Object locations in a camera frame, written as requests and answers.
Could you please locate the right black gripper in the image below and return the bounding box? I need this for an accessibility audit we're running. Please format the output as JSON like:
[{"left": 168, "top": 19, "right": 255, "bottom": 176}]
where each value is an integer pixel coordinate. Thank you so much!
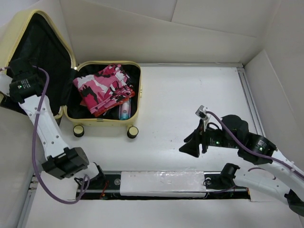
[{"left": 178, "top": 118, "right": 239, "bottom": 157}]

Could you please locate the yellow hard-shell suitcase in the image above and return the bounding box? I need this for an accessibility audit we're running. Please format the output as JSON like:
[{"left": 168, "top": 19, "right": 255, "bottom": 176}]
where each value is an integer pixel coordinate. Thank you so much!
[{"left": 0, "top": 9, "right": 142, "bottom": 139}]

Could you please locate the pink camouflage cloth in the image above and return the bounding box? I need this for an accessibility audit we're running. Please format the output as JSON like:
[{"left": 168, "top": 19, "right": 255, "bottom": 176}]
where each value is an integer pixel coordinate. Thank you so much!
[{"left": 73, "top": 64, "right": 134, "bottom": 97}]

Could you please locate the orange white tie-dye cloth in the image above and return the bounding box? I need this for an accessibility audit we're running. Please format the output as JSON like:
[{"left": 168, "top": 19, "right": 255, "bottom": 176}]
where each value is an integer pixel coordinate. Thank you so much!
[{"left": 81, "top": 91, "right": 135, "bottom": 117}]

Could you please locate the lotion bottle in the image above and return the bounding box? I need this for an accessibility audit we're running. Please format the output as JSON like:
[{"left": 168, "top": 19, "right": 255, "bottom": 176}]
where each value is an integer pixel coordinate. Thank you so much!
[{"left": 119, "top": 99, "right": 131, "bottom": 121}]

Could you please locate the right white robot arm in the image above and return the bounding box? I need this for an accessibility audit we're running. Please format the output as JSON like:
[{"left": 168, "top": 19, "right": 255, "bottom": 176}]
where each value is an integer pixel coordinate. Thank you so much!
[{"left": 179, "top": 114, "right": 304, "bottom": 216}]

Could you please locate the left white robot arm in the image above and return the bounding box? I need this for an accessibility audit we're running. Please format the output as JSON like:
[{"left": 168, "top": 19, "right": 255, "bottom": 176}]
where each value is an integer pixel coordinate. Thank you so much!
[{"left": 0, "top": 58, "right": 89, "bottom": 180}]

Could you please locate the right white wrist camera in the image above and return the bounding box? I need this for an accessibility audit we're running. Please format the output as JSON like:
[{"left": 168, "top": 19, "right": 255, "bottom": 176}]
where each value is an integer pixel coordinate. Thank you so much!
[{"left": 195, "top": 105, "right": 210, "bottom": 132}]

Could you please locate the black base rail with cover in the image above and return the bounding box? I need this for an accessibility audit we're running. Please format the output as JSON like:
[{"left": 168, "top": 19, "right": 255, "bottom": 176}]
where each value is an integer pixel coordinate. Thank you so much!
[{"left": 81, "top": 171, "right": 250, "bottom": 200}]

